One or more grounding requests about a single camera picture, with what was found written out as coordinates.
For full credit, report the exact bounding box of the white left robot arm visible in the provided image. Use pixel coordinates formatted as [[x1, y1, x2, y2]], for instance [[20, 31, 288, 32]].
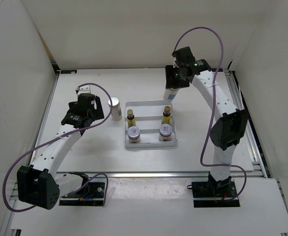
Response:
[[17, 93, 104, 209]]

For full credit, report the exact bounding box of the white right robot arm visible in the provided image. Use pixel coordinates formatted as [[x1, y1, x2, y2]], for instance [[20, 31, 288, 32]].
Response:
[[163, 47, 249, 197]]

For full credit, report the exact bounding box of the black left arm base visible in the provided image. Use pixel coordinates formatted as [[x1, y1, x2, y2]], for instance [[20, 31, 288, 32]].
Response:
[[56, 172, 108, 207]]

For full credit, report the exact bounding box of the aluminium frame rail front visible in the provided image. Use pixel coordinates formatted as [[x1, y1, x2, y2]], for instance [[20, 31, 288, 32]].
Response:
[[56, 172, 213, 179]]

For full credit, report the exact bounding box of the yellow small bottle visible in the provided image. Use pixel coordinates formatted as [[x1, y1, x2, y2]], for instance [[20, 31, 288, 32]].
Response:
[[161, 106, 171, 124], [127, 109, 136, 128]]

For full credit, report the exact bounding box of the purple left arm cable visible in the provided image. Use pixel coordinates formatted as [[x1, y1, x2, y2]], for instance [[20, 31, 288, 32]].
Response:
[[2, 83, 114, 212]]

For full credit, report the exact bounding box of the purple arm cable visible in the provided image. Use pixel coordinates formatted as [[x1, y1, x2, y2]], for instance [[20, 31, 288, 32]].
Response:
[[173, 27, 247, 202], [2, 83, 114, 212]]

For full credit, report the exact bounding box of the white divided tray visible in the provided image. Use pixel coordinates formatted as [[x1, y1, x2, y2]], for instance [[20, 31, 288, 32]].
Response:
[[124, 100, 178, 148]]

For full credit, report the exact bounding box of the white shaker bottle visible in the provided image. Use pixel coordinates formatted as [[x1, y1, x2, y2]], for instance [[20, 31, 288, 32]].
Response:
[[163, 88, 179, 102], [108, 97, 122, 121]]

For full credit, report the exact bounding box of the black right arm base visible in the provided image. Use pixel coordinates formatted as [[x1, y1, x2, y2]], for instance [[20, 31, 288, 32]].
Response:
[[187, 181, 240, 208]]

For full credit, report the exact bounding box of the sauce jar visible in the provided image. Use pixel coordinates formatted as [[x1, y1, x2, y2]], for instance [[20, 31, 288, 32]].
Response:
[[127, 126, 141, 144], [159, 123, 172, 142]]

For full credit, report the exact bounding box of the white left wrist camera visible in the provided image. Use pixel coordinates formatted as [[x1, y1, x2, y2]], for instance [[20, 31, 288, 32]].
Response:
[[75, 85, 91, 96]]

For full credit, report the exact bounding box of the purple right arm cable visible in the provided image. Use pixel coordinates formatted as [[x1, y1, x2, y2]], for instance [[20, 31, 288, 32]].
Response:
[[173, 27, 247, 202]]

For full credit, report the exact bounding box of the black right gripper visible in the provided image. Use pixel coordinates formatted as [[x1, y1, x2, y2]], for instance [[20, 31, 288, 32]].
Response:
[[165, 65, 190, 89]]

